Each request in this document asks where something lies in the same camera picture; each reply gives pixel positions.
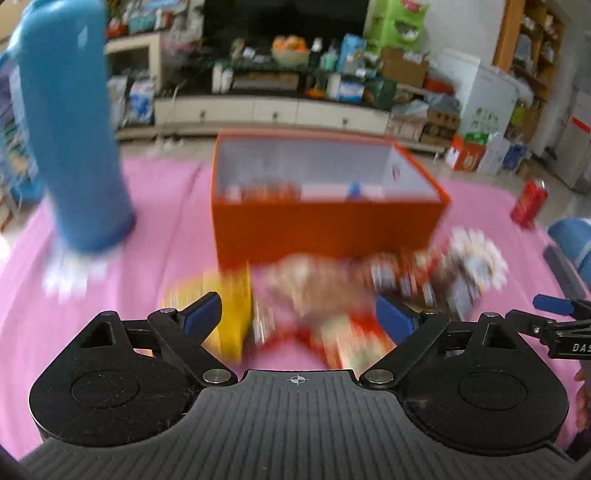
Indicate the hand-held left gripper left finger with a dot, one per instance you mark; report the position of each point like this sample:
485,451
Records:
205,314

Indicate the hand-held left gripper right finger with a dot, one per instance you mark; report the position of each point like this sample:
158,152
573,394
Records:
392,318

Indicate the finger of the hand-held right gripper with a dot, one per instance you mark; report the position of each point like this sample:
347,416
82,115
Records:
531,321
551,303

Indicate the red cracker packet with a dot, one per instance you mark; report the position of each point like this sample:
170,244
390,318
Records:
341,344

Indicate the clear packet of beige puffs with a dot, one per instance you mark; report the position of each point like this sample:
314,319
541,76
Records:
314,286

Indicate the orange cardboard box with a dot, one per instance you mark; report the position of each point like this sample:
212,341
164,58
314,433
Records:
300,230

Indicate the yellow snack packet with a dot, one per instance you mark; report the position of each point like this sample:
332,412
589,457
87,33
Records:
231,314

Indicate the brown packet with white print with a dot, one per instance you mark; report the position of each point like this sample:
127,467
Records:
401,277

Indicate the blue grey rounded object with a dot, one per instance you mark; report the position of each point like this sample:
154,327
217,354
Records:
570,240

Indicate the red drink can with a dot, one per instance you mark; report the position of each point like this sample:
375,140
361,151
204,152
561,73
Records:
528,203

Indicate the pink flowered tablecloth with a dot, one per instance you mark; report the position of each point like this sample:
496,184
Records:
138,230

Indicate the white side cabinet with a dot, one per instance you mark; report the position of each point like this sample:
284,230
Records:
579,138

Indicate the orange and white carton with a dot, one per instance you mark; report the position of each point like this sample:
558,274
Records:
466,157

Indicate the white chest freezer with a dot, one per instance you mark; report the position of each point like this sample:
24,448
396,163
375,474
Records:
491,106

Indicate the white low television cabinet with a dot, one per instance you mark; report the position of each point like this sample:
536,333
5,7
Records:
277,110

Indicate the blue and white bag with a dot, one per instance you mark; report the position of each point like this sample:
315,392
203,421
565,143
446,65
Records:
142,101

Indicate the blue thermos jug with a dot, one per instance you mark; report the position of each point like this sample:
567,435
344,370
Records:
69,138

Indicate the brown cardboard box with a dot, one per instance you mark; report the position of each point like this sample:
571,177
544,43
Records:
406,67

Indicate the wooden shelf unit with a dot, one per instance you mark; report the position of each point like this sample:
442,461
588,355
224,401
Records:
531,46

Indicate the bowl of oranges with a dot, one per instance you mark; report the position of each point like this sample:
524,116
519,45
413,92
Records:
290,48

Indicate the green cartons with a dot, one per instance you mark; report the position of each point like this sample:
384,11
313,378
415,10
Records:
397,23

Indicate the black television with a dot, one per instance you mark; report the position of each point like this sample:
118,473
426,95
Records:
286,21

